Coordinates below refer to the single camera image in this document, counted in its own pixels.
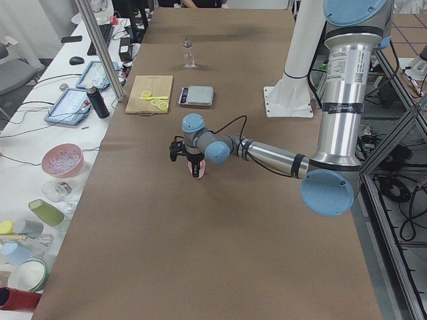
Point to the light blue cup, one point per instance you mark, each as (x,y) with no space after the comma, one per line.
(15,253)

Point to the black thermos bottle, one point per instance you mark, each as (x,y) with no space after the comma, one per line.
(97,101)

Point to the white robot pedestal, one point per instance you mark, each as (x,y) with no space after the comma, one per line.
(290,97)

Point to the lemon slice pair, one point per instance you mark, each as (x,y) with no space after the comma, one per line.
(162,105)

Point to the grey cup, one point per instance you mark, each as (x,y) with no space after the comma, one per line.
(27,227)

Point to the black smartphone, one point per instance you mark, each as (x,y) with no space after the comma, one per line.
(71,39)

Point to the far teach pendant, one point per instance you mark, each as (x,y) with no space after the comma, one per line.
(94,74)

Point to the yellow plastic knife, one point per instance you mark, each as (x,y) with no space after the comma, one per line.
(146,98)

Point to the teach pendant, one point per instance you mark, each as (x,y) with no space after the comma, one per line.
(94,74)
(71,108)

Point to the lemon slice on board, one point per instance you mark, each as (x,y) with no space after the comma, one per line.
(145,94)

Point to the digital kitchen scale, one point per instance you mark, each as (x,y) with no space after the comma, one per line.
(196,95)

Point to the glass sauce bottle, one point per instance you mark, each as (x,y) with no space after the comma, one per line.
(189,59)

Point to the red cup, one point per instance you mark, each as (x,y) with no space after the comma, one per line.
(13,299)

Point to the black computer mouse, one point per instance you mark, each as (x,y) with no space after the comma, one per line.
(76,60)

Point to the near teach pendant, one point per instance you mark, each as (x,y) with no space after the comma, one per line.
(71,108)

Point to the green cup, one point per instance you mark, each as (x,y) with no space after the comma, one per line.
(46,212)

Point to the pink bowl with ice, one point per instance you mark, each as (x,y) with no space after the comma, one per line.
(63,161)

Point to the aluminium frame post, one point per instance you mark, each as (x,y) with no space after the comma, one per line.
(100,46)

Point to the bamboo cutting board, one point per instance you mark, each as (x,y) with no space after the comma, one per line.
(159,85)

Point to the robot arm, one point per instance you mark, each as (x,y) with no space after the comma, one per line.
(351,30)

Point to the white green-rimmed bowl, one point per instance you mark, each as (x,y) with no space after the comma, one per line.
(30,276)

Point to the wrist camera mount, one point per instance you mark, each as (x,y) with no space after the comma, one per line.
(177,148)

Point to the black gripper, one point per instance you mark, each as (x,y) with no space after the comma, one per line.
(194,158)

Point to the pink plastic cup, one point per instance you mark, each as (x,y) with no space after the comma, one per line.
(201,169)

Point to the yellow cup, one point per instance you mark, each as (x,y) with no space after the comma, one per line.
(6,227)

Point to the black power adapter box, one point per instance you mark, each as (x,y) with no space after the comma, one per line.
(126,49)

